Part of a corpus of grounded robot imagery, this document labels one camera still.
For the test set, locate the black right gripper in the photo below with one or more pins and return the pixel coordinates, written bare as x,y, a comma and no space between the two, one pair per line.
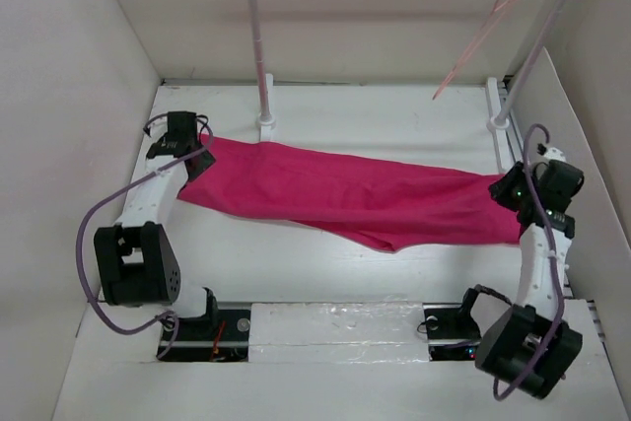
499,190

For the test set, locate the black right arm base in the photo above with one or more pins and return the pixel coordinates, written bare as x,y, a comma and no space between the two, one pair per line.
451,333

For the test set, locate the pink trousers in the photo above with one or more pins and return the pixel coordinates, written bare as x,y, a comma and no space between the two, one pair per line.
383,205

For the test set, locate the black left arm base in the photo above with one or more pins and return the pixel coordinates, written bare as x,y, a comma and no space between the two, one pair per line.
227,343

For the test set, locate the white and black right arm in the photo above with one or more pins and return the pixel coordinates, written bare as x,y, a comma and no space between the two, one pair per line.
530,347

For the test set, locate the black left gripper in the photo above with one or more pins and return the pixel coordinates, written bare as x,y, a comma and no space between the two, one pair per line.
204,164

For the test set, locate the pink wire hanger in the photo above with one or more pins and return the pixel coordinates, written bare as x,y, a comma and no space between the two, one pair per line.
498,11

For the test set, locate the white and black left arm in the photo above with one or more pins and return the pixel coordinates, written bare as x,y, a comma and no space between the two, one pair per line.
136,262

